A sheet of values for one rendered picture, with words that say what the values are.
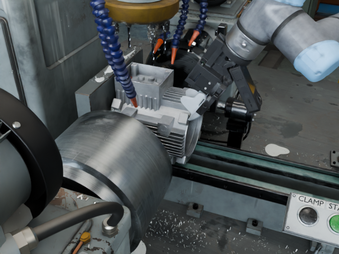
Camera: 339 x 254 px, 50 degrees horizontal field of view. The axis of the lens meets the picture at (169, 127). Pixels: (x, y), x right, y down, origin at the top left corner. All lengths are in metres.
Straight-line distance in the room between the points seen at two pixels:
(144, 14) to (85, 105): 0.25
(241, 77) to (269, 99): 0.82
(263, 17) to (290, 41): 0.07
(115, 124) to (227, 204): 0.42
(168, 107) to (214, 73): 0.18
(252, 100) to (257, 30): 0.15
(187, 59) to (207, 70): 0.35
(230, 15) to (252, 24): 0.62
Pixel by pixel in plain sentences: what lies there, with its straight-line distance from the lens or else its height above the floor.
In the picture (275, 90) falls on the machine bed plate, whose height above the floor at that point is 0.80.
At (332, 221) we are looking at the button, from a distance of 0.70.
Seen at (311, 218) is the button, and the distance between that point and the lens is 0.69.
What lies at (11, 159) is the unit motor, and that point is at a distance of 0.41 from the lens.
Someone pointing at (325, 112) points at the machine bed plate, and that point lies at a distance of 1.56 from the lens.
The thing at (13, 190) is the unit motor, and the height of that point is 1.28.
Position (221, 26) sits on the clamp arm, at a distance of 0.94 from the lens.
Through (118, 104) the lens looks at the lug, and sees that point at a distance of 0.91.
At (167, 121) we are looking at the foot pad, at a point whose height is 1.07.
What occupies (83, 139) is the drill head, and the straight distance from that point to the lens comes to 0.66.
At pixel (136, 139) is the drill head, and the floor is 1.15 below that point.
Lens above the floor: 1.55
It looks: 34 degrees down
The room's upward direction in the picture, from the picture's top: 1 degrees clockwise
